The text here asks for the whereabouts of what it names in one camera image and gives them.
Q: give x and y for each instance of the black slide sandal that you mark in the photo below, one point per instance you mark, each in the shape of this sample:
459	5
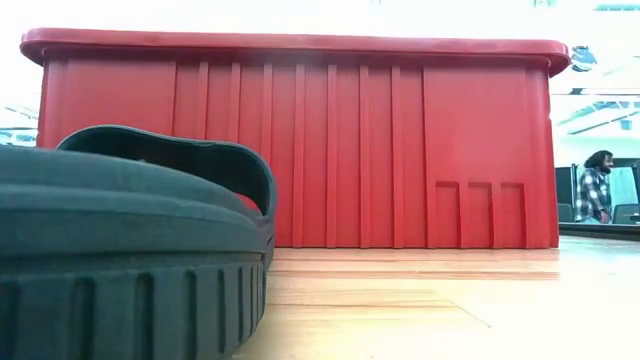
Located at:
100	215

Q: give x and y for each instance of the red plastic bin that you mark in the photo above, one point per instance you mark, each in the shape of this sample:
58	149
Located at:
350	150

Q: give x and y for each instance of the person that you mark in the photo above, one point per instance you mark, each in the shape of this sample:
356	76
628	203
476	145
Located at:
592	195

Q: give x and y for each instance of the black ceiling fixture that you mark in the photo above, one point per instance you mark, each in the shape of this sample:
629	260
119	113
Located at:
582	60

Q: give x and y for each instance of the grey green cloth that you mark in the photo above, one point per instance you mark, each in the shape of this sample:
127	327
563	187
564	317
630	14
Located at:
625	185

